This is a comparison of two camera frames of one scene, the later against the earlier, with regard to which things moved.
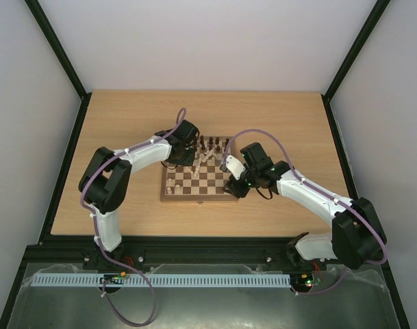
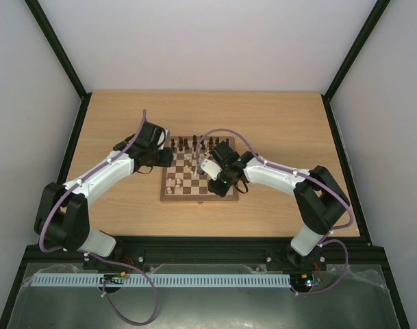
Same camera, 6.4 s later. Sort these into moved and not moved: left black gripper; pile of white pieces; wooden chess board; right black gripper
Moved: right black gripper; left black gripper
Not moved: wooden chess board; pile of white pieces
